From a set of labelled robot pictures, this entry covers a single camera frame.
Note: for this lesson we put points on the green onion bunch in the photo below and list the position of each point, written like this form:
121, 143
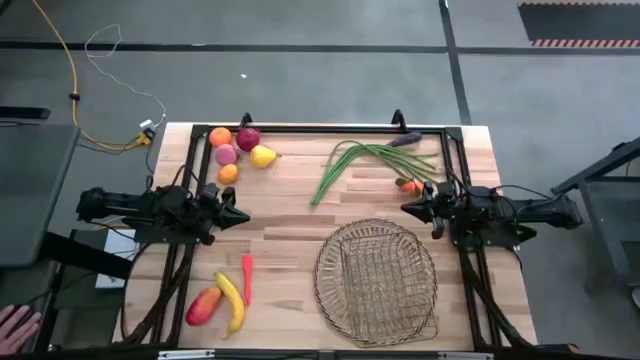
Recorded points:
400, 161

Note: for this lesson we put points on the yellow pear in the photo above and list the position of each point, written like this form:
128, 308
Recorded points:
261, 157

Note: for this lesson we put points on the white box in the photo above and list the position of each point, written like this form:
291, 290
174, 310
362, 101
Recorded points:
117, 250

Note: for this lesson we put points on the red pomegranate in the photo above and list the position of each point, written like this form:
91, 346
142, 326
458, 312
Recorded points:
248, 139

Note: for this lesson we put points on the black flat beam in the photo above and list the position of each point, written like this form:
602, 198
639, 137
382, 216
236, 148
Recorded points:
85, 256

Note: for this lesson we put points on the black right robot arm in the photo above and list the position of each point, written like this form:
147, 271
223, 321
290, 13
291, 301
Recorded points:
525, 210

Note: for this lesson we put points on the small orange tangerine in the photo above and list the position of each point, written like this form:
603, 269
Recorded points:
228, 174

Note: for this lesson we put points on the black hazard-striped floor mat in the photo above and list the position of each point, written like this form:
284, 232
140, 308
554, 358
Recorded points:
575, 22

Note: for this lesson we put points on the pink peach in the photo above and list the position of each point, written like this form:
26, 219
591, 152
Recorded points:
226, 154

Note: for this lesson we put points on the white power adapter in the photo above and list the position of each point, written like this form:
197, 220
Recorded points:
146, 124

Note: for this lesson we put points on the red orange mango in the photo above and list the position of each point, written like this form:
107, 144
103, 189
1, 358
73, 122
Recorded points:
202, 306

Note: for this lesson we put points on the orange tomato with green leaves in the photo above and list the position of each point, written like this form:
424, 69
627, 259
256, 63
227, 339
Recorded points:
411, 187

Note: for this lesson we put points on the silver metal bracket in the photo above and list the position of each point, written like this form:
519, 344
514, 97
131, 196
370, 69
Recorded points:
186, 355
465, 356

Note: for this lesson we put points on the yellow banana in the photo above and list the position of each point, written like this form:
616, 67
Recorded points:
235, 302

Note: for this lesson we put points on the purple eggplant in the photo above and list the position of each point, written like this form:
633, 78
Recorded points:
407, 138

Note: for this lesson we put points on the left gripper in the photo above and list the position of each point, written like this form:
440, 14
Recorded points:
211, 220

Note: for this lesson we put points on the red chili pepper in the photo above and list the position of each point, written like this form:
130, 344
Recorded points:
247, 280

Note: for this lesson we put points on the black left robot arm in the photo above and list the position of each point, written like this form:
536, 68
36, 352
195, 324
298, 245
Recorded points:
125, 205

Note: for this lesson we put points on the dark grey desk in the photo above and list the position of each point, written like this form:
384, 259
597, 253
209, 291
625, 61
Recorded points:
30, 285

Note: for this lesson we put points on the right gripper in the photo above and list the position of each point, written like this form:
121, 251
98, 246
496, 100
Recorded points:
445, 207

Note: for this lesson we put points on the person's hand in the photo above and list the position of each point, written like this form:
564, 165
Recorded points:
17, 330

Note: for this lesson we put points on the black aluminium table frame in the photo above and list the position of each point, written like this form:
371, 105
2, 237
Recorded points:
320, 129

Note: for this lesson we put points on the grey desk top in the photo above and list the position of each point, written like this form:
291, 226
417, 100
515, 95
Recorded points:
35, 195

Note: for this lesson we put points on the black desk frame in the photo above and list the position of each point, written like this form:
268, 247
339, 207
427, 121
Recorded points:
600, 165

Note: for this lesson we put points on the large orange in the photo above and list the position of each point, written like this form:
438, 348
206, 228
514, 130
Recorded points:
220, 137

